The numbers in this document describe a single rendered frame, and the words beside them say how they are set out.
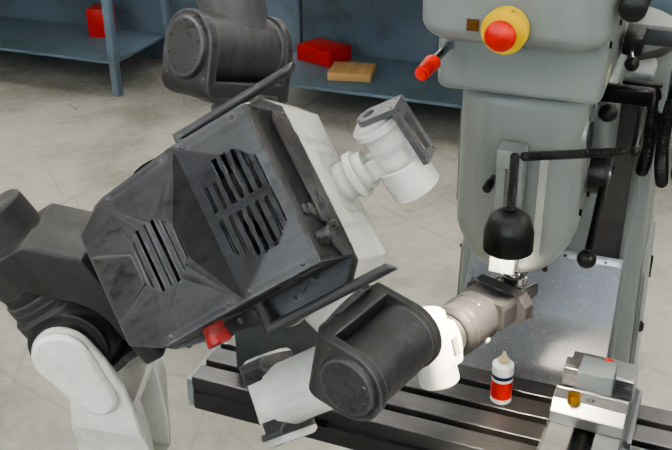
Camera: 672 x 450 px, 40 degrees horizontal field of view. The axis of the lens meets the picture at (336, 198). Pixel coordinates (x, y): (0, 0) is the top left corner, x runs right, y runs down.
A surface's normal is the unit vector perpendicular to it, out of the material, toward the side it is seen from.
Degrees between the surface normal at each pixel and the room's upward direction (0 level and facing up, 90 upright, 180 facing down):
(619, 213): 90
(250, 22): 64
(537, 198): 90
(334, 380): 90
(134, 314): 74
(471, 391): 0
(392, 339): 31
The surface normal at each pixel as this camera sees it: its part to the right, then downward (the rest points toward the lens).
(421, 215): -0.01, -0.90
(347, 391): -0.58, 0.36
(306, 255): -0.33, 0.00
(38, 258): -0.05, 0.44
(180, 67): -0.69, 0.06
